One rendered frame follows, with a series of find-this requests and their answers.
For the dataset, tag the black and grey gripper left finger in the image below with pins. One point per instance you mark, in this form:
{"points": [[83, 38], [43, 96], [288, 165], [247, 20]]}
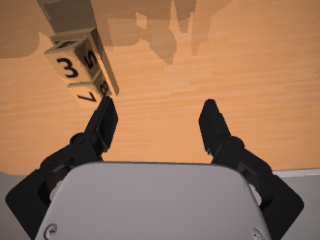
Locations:
{"points": [[29, 200]]}

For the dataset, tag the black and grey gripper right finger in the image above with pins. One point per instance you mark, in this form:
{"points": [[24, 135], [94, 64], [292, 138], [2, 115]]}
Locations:
{"points": [[280, 205]]}

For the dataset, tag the tan number cube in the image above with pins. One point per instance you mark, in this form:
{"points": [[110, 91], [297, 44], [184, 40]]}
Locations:
{"points": [[89, 94], [74, 60]]}

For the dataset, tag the wooden tray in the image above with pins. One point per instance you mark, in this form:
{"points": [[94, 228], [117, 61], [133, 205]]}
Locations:
{"points": [[97, 45]]}

